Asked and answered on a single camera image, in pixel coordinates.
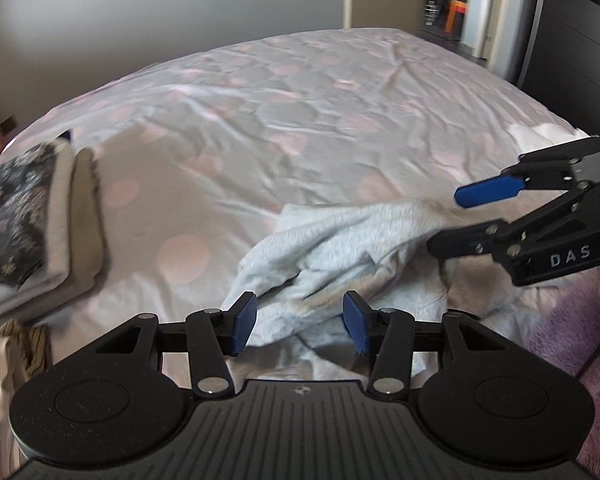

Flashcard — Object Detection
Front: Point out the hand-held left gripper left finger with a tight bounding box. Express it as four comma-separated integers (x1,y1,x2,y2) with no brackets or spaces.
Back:
95,291,259,401

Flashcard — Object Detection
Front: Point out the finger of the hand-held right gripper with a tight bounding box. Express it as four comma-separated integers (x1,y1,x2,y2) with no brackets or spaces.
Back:
426,182,597,262
453,136,600,209

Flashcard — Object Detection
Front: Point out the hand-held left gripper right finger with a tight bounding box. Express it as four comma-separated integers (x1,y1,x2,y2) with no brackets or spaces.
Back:
343,290,507,399

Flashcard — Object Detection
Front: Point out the light grey black-trimmed shirt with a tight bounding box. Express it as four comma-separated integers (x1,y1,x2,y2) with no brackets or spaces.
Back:
221,199,527,377

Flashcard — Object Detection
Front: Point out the white waffle towel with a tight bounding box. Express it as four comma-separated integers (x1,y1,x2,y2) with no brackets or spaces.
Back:
509,121,600,162

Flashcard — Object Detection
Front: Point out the purple fluffy blanket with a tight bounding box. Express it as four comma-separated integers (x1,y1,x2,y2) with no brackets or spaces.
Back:
522,260,600,480

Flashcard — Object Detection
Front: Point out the orange box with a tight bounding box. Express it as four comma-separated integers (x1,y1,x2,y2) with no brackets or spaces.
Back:
444,0,469,34

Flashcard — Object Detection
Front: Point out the white cabinet panel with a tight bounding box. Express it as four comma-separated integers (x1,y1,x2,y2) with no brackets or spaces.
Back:
461,0,549,79

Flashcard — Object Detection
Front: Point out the folded beige fleece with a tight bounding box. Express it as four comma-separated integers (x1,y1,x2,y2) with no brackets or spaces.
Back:
55,146,112,306

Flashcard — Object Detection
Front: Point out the black wardrobe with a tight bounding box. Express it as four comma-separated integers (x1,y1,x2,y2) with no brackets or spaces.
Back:
515,0,600,137

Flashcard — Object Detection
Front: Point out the folded light grey sweatshirt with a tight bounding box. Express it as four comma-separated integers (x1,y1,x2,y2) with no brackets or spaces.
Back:
0,142,78,326

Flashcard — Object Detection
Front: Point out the bed with pink dotted duvet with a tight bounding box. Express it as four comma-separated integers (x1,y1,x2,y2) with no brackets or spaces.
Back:
0,26,600,411

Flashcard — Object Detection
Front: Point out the olive striped garment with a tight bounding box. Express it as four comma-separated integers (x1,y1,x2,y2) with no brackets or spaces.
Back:
0,318,54,377

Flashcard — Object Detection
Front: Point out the cream garment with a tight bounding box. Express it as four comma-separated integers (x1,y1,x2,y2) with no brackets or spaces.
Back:
0,334,47,480

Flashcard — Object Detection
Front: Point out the folded dark floral cloth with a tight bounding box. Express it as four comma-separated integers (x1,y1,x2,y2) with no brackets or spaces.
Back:
0,141,64,291

